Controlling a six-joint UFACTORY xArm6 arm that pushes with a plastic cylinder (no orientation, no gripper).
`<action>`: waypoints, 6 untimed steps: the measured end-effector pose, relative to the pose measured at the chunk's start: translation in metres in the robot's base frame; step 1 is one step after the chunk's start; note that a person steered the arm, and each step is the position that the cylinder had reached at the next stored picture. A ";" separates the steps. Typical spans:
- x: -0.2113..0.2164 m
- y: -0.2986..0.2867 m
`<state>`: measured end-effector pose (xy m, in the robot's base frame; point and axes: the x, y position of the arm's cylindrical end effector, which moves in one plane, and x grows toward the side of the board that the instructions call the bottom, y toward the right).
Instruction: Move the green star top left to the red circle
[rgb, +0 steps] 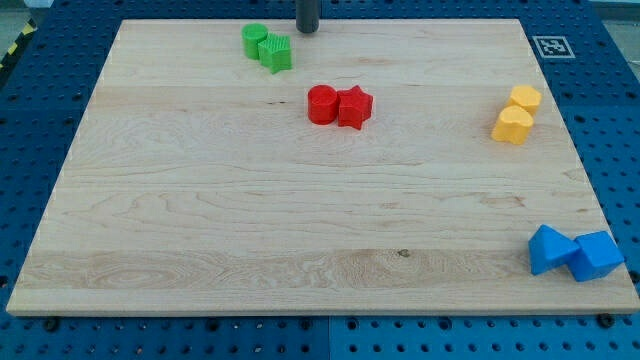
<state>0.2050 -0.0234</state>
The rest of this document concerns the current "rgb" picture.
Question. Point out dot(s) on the green star block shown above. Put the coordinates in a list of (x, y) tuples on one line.
[(275, 52)]

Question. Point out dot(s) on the red star block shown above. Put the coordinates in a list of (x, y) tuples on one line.
[(355, 107)]

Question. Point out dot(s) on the red cylinder block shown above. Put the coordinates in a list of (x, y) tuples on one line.
[(323, 103)]

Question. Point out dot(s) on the wooden board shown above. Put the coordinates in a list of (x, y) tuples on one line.
[(196, 185)]

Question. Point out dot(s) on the green cylinder block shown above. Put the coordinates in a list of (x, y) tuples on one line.
[(252, 35)]

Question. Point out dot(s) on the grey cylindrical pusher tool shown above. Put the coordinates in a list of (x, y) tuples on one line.
[(307, 15)]

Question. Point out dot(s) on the yellow heart block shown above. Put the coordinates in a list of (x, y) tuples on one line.
[(512, 125)]

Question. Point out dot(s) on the yellow hexagon block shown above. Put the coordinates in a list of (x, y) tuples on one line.
[(526, 97)]

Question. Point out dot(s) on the blue triangle block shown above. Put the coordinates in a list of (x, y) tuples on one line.
[(549, 249)]

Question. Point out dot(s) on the white fiducial marker tag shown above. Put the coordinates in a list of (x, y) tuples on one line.
[(553, 47)]

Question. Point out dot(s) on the blue cube block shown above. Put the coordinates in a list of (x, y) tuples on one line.
[(596, 257)]

